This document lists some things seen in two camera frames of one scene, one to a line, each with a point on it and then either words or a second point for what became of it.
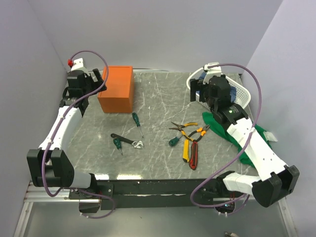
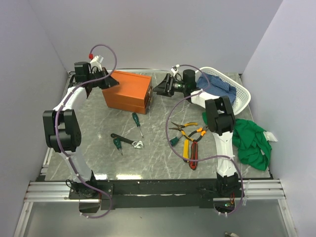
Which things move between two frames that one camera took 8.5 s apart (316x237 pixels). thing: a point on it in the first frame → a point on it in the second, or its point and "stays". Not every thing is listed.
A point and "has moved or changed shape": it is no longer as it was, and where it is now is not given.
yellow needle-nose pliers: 180,127 stays
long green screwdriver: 137,121 stays
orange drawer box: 119,96 has moved or changed shape
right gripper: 197,83 → 163,88
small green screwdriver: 118,143 stays
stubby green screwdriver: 173,142 stays
